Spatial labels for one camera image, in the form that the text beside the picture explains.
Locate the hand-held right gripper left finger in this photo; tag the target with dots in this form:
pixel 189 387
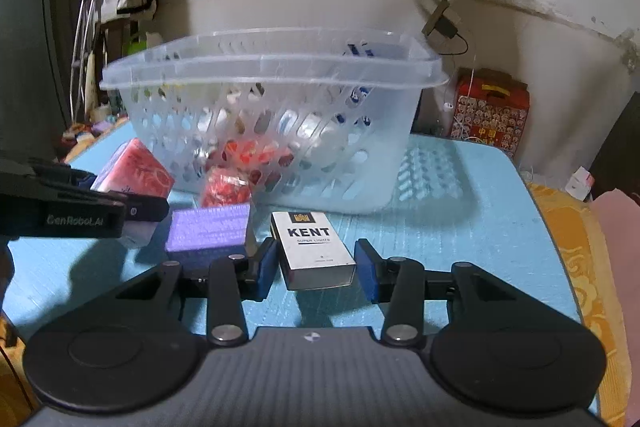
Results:
pixel 266 268

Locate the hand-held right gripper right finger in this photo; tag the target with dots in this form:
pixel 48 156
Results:
pixel 365 272

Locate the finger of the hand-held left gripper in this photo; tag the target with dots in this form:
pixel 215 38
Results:
pixel 147 210
pixel 70 179

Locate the pink tissue pack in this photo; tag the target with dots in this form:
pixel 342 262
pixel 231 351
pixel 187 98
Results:
pixel 137 172

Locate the white cigarette pack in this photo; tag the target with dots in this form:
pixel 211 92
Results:
pixel 312 247

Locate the clear plastic basket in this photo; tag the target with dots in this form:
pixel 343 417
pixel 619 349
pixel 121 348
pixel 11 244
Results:
pixel 280 72

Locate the purple box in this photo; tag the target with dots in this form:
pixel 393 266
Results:
pixel 210 232

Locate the red snack packet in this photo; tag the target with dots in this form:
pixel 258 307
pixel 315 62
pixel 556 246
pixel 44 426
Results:
pixel 225 189

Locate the light blue foam mat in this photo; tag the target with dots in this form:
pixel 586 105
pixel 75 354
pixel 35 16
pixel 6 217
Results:
pixel 475 247

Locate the red packet with white print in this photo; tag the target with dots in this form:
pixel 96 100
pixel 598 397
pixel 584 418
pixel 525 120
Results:
pixel 252 154

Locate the pill blister pack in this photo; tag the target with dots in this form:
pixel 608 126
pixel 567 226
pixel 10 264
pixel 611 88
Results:
pixel 430 177

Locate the metal crutch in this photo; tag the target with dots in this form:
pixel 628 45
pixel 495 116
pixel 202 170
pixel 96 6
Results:
pixel 82 42

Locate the grey cabinet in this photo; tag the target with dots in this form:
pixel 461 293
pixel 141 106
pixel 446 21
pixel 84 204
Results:
pixel 25 32

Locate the red patterned gift box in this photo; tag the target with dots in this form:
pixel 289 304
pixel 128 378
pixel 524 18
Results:
pixel 490 112

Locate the blue and white box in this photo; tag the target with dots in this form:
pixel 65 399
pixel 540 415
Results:
pixel 359 53

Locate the orange patterned blanket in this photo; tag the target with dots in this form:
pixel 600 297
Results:
pixel 590 267

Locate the small white carton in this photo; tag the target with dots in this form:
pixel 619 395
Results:
pixel 581 182

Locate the pink cloth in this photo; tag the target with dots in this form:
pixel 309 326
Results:
pixel 620 247

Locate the black power adapter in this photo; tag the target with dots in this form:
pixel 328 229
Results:
pixel 440 24

